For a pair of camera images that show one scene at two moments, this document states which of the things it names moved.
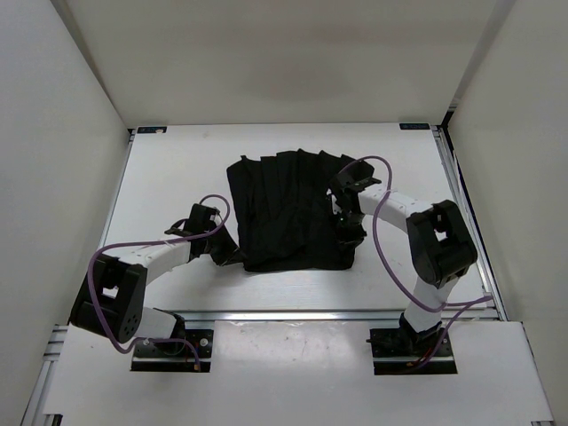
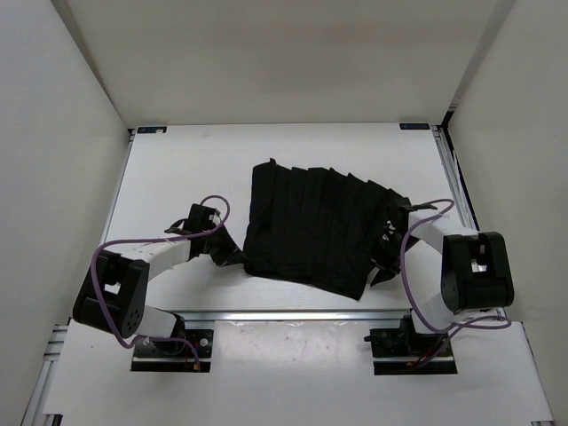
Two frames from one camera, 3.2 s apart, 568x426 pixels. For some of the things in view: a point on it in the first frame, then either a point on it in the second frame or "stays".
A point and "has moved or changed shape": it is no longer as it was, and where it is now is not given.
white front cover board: x=300 y=373 stays
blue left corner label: x=151 y=130 stays
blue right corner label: x=414 y=126 stays
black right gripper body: x=348 y=228 -> x=389 y=253
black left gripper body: x=219 y=246 stays
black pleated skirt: x=280 y=214 has moved or changed shape
